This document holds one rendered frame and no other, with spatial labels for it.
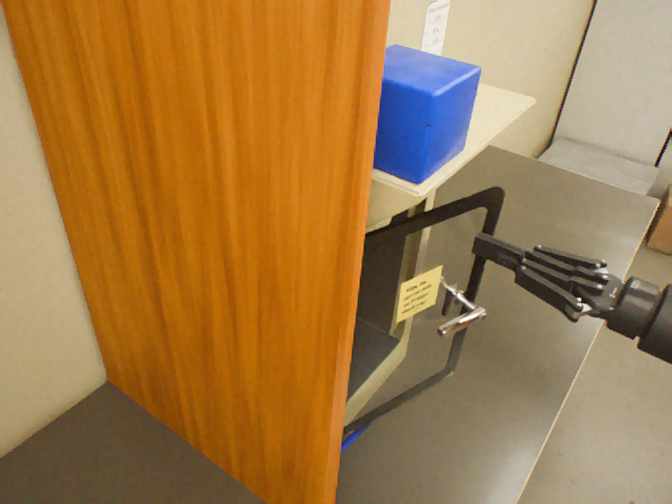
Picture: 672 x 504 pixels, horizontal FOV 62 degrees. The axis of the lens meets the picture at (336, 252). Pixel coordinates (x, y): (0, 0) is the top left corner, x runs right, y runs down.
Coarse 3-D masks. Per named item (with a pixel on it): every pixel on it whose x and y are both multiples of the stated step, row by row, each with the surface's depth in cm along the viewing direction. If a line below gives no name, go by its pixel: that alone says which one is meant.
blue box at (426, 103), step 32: (384, 64) 52; (416, 64) 53; (448, 64) 53; (384, 96) 50; (416, 96) 48; (448, 96) 49; (384, 128) 51; (416, 128) 49; (448, 128) 52; (384, 160) 53; (416, 160) 51; (448, 160) 56
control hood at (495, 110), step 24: (480, 96) 72; (504, 96) 72; (528, 96) 73; (480, 120) 66; (504, 120) 66; (480, 144) 61; (456, 168) 57; (384, 192) 54; (408, 192) 52; (384, 216) 55
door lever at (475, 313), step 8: (456, 296) 86; (464, 296) 88; (456, 304) 87; (464, 304) 86; (472, 304) 85; (472, 312) 84; (480, 312) 84; (456, 320) 82; (464, 320) 82; (472, 320) 83; (440, 328) 81; (448, 328) 81; (456, 328) 81; (440, 336) 81
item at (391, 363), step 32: (480, 192) 76; (416, 224) 70; (448, 224) 75; (480, 224) 79; (384, 256) 70; (416, 256) 74; (448, 256) 79; (384, 288) 74; (448, 288) 84; (384, 320) 78; (416, 320) 83; (448, 320) 89; (352, 352) 78; (384, 352) 83; (416, 352) 89; (448, 352) 96; (352, 384) 83; (384, 384) 88; (416, 384) 95; (352, 416) 88
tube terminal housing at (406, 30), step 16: (400, 0) 57; (416, 0) 60; (432, 0) 63; (464, 0) 69; (400, 16) 58; (416, 16) 61; (448, 16) 68; (464, 16) 71; (400, 32) 60; (416, 32) 62; (448, 32) 69; (464, 32) 73; (416, 48) 64; (448, 48) 71; (432, 192) 88; (416, 208) 92
